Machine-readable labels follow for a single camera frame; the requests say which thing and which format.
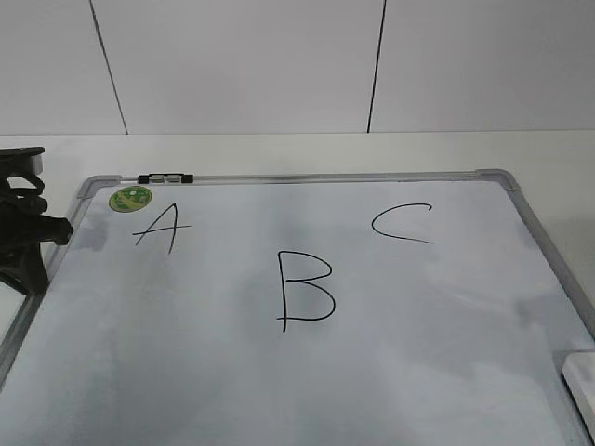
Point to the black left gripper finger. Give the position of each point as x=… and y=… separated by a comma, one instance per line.
x=23, y=269

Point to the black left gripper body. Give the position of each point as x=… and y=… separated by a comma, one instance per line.
x=23, y=220

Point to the white whiteboard eraser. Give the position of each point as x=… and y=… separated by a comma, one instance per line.
x=578, y=373

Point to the round green magnet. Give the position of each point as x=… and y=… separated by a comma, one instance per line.
x=130, y=199

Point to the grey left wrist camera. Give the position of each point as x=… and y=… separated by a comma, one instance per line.
x=19, y=162

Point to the white whiteboard with grey frame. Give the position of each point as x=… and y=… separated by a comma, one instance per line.
x=326, y=310

